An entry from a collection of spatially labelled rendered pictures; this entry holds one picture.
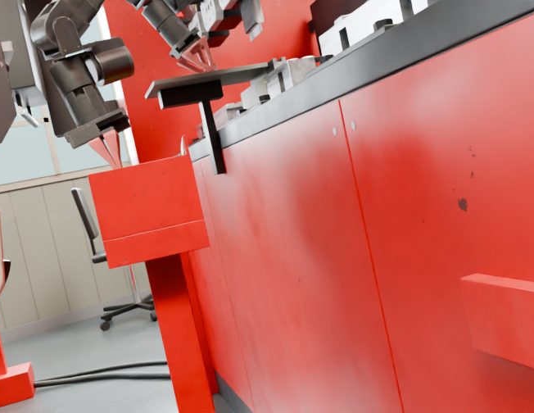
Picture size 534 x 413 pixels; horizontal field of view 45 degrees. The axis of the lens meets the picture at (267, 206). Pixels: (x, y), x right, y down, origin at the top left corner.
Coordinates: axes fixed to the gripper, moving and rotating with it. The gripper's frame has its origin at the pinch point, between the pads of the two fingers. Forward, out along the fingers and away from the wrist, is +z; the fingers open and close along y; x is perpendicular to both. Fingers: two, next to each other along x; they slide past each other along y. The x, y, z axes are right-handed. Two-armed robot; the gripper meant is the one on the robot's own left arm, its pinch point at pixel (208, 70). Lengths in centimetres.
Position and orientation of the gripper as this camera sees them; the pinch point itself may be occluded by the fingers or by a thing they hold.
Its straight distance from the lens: 154.2
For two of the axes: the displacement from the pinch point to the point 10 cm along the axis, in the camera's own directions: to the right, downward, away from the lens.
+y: -2.9, 0.1, 9.6
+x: -7.0, 6.8, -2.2
